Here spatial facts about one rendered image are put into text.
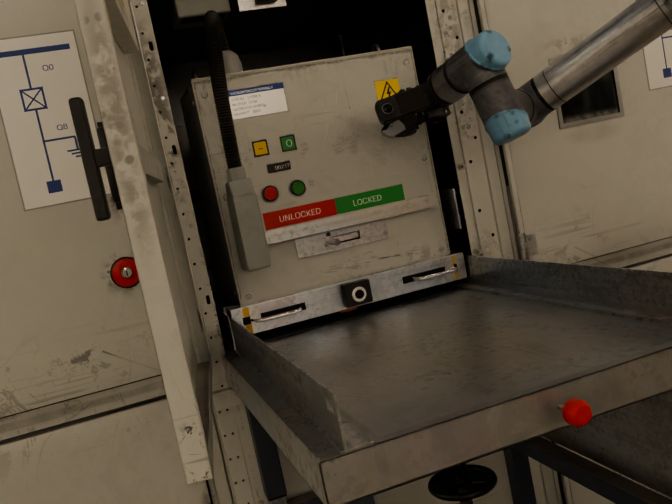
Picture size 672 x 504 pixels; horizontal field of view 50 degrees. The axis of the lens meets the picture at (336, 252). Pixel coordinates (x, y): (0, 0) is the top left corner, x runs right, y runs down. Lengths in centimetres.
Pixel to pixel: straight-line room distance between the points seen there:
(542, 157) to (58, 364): 110
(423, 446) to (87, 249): 79
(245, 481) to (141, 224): 83
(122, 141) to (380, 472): 46
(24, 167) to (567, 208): 115
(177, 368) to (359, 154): 85
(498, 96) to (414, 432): 69
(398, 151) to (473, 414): 84
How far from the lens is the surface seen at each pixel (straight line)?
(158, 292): 82
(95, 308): 141
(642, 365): 100
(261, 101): 152
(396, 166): 159
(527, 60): 171
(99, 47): 83
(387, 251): 158
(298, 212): 151
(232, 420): 149
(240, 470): 153
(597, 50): 141
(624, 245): 183
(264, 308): 149
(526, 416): 91
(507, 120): 132
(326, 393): 83
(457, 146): 162
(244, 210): 138
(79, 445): 146
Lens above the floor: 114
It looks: 6 degrees down
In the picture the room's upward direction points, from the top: 12 degrees counter-clockwise
